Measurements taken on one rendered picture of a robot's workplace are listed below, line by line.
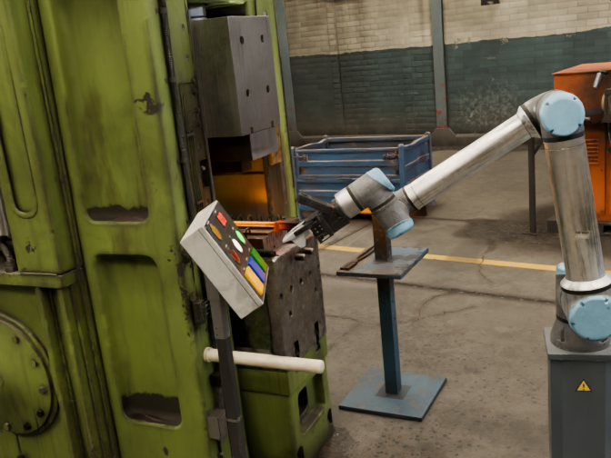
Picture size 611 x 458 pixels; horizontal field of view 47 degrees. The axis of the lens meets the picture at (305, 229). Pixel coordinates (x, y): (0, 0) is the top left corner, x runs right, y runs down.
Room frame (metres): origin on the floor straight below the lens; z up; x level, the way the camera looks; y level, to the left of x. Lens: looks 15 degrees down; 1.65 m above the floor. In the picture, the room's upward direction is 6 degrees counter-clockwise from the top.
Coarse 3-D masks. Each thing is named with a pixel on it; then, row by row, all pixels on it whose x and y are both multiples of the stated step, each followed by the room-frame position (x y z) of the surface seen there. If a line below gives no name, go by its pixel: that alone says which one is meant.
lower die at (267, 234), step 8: (248, 232) 2.56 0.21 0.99; (256, 232) 2.55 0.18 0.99; (264, 232) 2.54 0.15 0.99; (272, 232) 2.55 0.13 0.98; (280, 232) 2.61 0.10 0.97; (248, 240) 2.51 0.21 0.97; (256, 240) 2.49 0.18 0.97; (264, 240) 2.49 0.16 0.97; (272, 240) 2.55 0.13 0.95; (280, 240) 2.60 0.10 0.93; (256, 248) 2.49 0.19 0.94; (264, 248) 2.48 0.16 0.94; (272, 248) 2.54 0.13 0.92
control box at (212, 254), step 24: (216, 216) 2.04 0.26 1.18; (192, 240) 1.86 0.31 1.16; (216, 240) 1.88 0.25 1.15; (240, 240) 2.10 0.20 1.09; (216, 264) 1.86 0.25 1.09; (240, 264) 1.92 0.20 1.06; (216, 288) 1.86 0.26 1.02; (240, 288) 1.86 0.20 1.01; (264, 288) 1.97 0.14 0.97; (240, 312) 1.86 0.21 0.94
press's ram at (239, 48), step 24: (192, 24) 2.50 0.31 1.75; (216, 24) 2.46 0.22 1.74; (240, 24) 2.51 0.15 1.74; (264, 24) 2.66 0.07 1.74; (216, 48) 2.46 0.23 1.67; (240, 48) 2.49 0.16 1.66; (264, 48) 2.64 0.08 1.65; (216, 72) 2.47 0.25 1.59; (240, 72) 2.47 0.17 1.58; (264, 72) 2.62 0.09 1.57; (216, 96) 2.47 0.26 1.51; (240, 96) 2.45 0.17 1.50; (264, 96) 2.60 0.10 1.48; (216, 120) 2.48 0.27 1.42; (240, 120) 2.44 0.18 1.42; (264, 120) 2.59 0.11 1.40
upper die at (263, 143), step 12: (264, 132) 2.58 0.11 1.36; (216, 144) 2.54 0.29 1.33; (228, 144) 2.52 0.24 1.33; (240, 144) 2.50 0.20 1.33; (252, 144) 2.49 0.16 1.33; (264, 144) 2.57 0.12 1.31; (276, 144) 2.66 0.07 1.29; (216, 156) 2.55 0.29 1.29; (228, 156) 2.52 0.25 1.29; (240, 156) 2.50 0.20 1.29; (252, 156) 2.48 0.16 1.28
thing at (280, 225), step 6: (234, 222) 2.67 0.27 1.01; (240, 222) 2.66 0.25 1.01; (246, 222) 2.65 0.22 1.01; (252, 222) 2.64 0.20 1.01; (258, 222) 2.63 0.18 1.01; (264, 222) 2.62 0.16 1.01; (270, 222) 2.61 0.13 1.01; (276, 222) 2.58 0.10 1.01; (282, 222) 2.58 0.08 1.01; (288, 222) 2.57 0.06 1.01; (294, 222) 2.56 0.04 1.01; (300, 222) 2.55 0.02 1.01; (276, 228) 2.57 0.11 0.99; (282, 228) 2.57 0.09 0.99; (288, 228) 2.56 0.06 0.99
